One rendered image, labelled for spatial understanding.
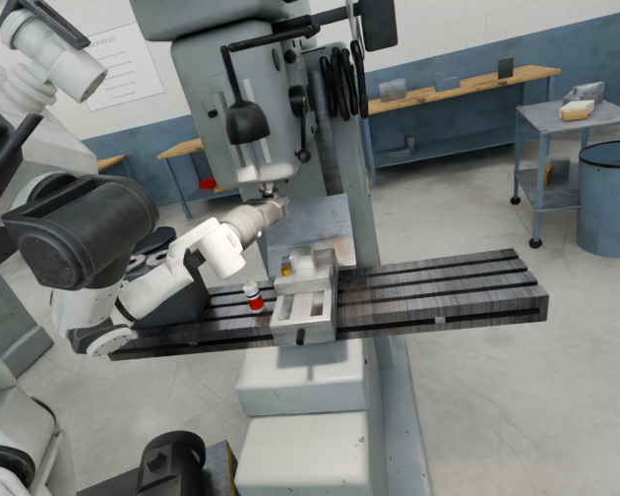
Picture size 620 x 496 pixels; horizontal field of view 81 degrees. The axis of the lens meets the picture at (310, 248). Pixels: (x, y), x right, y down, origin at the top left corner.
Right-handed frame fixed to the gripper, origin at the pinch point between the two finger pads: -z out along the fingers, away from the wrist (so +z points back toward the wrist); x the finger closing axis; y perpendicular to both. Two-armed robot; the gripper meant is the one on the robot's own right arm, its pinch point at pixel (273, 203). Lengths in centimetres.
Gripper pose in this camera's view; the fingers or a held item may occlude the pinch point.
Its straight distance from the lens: 95.3
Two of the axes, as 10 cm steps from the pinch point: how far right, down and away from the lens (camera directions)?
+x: -8.7, -0.4, 4.9
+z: -4.4, 5.0, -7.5
